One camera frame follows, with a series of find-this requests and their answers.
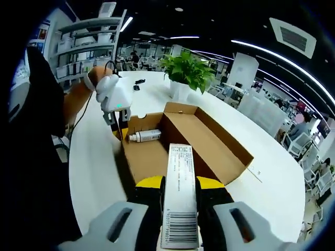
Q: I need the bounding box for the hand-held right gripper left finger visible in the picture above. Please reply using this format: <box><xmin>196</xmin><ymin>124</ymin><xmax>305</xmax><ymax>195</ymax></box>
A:
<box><xmin>59</xmin><ymin>175</ymin><xmax>166</xmax><ymax>251</ymax></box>

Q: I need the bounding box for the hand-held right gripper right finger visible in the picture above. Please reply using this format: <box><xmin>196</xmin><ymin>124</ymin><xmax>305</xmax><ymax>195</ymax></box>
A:
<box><xmin>196</xmin><ymin>176</ymin><xmax>298</xmax><ymax>251</ymax></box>

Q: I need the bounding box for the white spray bottle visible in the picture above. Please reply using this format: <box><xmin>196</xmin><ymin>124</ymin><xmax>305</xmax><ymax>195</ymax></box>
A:
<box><xmin>128</xmin><ymin>129</ymin><xmax>162</xmax><ymax>144</ymax></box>

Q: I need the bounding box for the white medicine carton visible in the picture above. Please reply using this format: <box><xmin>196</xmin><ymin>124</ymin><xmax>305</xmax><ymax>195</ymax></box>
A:
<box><xmin>156</xmin><ymin>143</ymin><xmax>202</xmax><ymax>249</ymax></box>

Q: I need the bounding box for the brown cardboard shoe box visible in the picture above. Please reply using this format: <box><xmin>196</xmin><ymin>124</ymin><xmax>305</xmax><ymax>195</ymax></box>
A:
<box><xmin>115</xmin><ymin>101</ymin><xmax>255</xmax><ymax>203</ymax></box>

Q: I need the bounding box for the person's left hand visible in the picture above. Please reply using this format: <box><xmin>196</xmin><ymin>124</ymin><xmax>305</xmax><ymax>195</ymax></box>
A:
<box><xmin>90</xmin><ymin>66</ymin><xmax>116</xmax><ymax>85</ymax></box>

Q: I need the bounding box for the white wristband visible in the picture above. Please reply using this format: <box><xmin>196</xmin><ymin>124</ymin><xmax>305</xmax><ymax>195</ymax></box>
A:
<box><xmin>83</xmin><ymin>72</ymin><xmax>97</xmax><ymax>93</ymax></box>

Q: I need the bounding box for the grey shelf unit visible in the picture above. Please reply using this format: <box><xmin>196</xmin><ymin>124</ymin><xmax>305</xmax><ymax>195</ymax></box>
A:
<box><xmin>51</xmin><ymin>9</ymin><xmax>128</xmax><ymax>82</ymax></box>

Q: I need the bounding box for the white table socket panel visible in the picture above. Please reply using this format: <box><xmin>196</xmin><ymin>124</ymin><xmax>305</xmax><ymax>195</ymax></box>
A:
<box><xmin>247</xmin><ymin>163</ymin><xmax>264</xmax><ymax>184</ymax></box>

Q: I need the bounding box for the green potted plant white pot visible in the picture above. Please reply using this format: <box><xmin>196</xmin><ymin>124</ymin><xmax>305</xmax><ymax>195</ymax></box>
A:
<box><xmin>158</xmin><ymin>51</ymin><xmax>217</xmax><ymax>103</ymax></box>

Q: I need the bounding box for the person's black shirt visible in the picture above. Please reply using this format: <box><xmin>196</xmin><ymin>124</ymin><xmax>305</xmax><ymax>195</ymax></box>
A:
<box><xmin>7</xmin><ymin>47</ymin><xmax>82</xmax><ymax>245</ymax></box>

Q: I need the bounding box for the white air conditioner unit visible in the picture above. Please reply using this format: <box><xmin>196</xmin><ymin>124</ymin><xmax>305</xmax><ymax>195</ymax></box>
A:
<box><xmin>98</xmin><ymin>2</ymin><xmax>117</xmax><ymax>19</ymax></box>

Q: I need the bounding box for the row of white office chairs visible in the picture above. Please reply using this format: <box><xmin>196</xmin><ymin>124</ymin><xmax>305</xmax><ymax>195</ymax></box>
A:
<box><xmin>281</xmin><ymin>130</ymin><xmax>335</xmax><ymax>207</ymax></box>

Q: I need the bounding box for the grey partition panel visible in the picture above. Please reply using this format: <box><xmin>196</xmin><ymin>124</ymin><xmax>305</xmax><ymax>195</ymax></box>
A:
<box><xmin>236</xmin><ymin>88</ymin><xmax>286</xmax><ymax>137</ymax></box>

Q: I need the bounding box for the ceiling light strip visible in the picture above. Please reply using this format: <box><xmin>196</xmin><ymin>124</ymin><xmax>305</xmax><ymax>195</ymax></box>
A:
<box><xmin>231</xmin><ymin>39</ymin><xmax>335</xmax><ymax>101</ymax></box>

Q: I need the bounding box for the ceiling air vent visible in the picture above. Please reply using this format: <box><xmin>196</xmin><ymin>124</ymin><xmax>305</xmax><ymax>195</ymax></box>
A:
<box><xmin>269</xmin><ymin>17</ymin><xmax>317</xmax><ymax>59</ymax></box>

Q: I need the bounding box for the black cable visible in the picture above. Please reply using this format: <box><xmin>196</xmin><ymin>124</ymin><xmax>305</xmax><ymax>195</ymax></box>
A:
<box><xmin>68</xmin><ymin>60</ymin><xmax>120</xmax><ymax>139</ymax></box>

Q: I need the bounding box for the blue wall poster board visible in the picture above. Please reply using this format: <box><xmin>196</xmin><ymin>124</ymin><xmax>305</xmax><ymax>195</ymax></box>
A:
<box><xmin>28</xmin><ymin>18</ymin><xmax>53</xmax><ymax>53</ymax></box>

